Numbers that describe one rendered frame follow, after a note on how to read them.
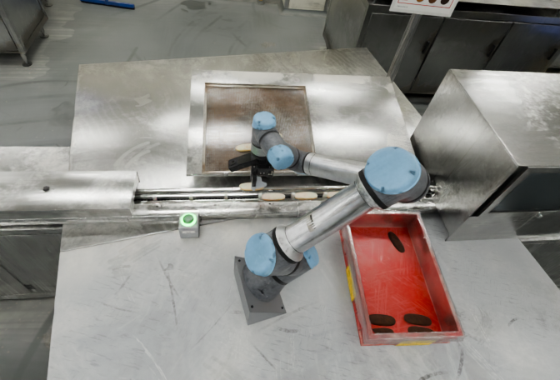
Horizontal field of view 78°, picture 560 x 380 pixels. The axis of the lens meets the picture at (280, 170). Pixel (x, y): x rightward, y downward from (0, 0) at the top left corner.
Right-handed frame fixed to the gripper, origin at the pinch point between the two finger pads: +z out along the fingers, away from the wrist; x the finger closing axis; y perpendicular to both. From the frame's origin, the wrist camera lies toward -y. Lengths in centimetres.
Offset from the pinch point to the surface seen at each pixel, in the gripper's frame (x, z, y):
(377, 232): -17, 11, 51
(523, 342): -62, 11, 93
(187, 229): -16.5, 5.4, -24.0
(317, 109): 45, -1, 34
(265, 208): -6.7, 7.5, 5.5
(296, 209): -7.5, 7.5, 18.1
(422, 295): -44, 11, 61
